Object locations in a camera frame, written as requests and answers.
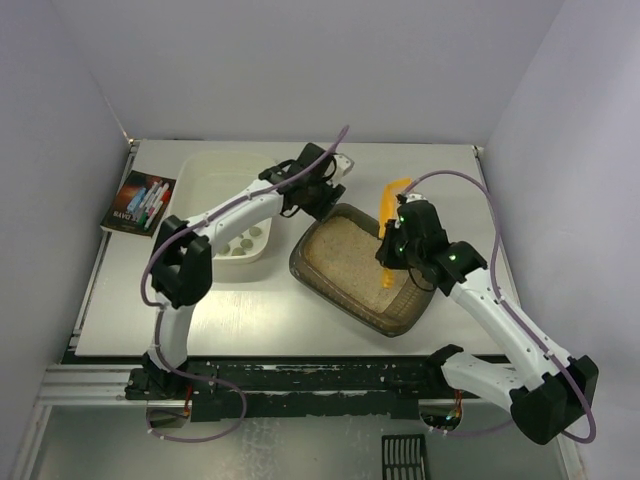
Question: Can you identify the yellow litter scoop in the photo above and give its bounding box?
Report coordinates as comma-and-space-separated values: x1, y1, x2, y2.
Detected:
378, 178, 411, 289

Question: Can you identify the dark brown litter box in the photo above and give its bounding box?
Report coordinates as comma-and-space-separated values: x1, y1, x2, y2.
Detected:
289, 203, 434, 338

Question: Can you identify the white plastic bin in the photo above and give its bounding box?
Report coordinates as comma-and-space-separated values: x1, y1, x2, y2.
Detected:
166, 151, 276, 266

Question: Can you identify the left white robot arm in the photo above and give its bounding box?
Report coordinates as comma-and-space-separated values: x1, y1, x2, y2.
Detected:
140, 143, 354, 375

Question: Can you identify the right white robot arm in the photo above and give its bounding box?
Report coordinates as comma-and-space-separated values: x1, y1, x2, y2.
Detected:
376, 194, 599, 445

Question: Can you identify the dark book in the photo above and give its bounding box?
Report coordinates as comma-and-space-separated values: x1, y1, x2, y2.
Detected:
100, 170, 176, 237

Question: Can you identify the black vent grille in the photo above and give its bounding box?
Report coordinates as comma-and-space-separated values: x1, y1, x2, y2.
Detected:
381, 434, 430, 480

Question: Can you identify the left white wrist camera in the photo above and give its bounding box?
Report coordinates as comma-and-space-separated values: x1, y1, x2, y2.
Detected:
331, 154, 355, 184

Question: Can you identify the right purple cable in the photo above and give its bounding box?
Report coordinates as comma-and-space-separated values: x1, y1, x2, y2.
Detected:
399, 168, 598, 445

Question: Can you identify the purple cable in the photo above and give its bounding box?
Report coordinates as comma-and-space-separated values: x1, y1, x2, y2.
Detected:
139, 124, 350, 442
399, 168, 598, 445

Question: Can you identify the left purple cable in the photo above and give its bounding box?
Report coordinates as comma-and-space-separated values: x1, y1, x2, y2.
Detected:
139, 124, 350, 442

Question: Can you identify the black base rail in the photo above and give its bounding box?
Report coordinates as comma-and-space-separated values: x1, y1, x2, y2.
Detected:
125, 356, 456, 422

